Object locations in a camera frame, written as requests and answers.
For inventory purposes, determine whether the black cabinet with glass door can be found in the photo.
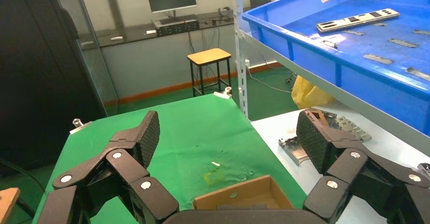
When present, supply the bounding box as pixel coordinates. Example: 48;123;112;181
0;0;118;176

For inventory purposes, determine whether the white flat board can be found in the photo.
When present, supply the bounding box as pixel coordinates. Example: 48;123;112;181
250;101;430;224

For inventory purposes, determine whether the small black monitor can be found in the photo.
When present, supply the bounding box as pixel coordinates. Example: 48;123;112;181
249;0;272;11

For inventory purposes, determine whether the yellow plastic bag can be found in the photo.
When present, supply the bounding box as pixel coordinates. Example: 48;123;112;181
291;75;337;110

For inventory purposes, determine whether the grey metal bracket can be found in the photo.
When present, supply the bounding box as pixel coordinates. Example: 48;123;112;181
278;136;311;167
334;116;373;142

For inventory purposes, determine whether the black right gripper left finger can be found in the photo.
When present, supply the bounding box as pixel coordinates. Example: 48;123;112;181
37;109;181;224

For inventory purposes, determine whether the silver binder clip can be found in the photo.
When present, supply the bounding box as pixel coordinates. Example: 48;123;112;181
69;118;93;135
213;86;233;99

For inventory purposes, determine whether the blue plastic tray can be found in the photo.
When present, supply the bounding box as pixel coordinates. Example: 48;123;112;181
241;0;430;136

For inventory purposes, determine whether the green table cloth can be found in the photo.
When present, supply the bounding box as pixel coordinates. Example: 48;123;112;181
31;93;308;224

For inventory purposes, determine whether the light wooden board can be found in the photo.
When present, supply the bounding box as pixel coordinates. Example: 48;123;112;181
0;188;21;224

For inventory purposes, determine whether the brown rectangular frame part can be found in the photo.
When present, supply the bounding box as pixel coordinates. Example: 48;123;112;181
307;108;337;127

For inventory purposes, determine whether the white floor cable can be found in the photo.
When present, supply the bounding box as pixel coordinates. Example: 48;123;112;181
248;56;296;94

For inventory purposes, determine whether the silver metal IO shield plate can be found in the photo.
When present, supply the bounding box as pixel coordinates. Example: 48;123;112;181
315;8;401;34

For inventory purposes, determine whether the brown cardboard box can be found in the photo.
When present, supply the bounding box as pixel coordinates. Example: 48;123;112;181
193;174;295;211

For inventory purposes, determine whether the black equipment box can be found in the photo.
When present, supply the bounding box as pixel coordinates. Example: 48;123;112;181
153;17;200;37

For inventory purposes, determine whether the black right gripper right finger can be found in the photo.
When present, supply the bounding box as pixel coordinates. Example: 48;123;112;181
295;109;430;224

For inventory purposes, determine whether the white perforated rack frame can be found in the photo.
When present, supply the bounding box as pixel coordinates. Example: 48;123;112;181
233;0;250;120

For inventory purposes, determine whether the wooden stool with black legs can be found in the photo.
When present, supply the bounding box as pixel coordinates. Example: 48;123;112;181
187;48;233;97

